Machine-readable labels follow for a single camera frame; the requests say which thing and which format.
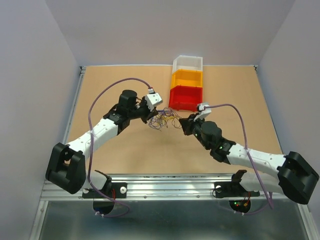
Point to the aluminium frame rail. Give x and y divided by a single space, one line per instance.
152 187

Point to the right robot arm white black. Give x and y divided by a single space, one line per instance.
290 175

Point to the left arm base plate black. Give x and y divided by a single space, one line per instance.
115 190

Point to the yellow plastic bin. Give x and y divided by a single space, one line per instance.
187 78

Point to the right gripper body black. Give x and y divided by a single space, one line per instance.
197 126

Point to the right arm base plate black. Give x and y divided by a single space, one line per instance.
228 189

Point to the white plastic bin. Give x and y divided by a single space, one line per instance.
185 62

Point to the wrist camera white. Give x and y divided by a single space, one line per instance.
203 110
153 100

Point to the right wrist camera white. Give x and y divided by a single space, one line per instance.
203 110

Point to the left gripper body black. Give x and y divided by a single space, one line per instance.
141 111

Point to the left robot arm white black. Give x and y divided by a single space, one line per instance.
70 165

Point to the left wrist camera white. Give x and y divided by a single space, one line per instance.
153 100

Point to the red plastic bin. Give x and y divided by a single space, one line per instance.
185 98

